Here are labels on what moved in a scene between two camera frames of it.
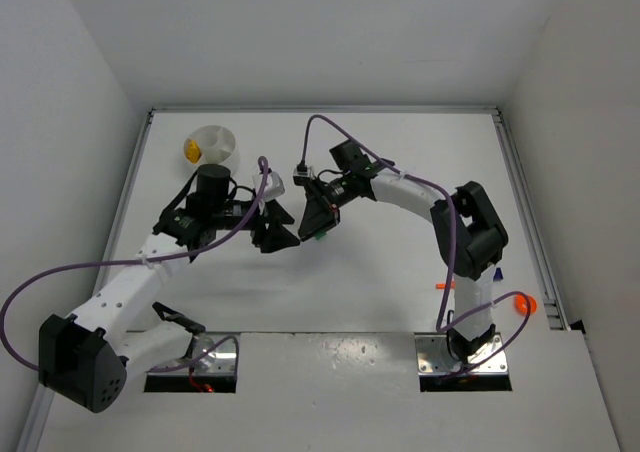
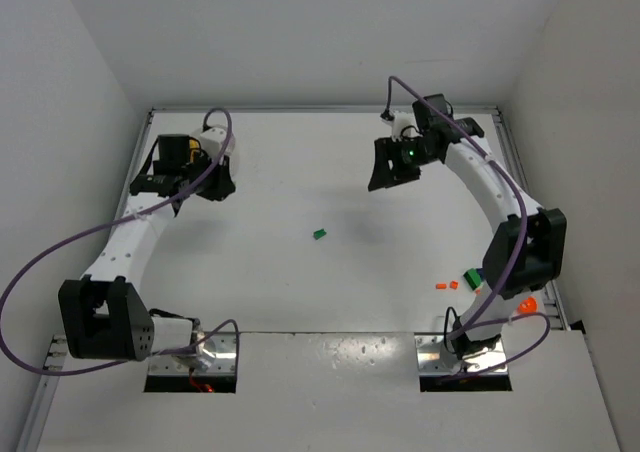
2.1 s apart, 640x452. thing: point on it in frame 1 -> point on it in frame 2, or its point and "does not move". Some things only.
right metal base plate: x=433 y=356 does not move
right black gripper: x=316 y=200 -> x=392 y=162
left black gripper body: x=260 y=223 -> x=220 y=183
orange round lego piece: x=521 y=306 does not move
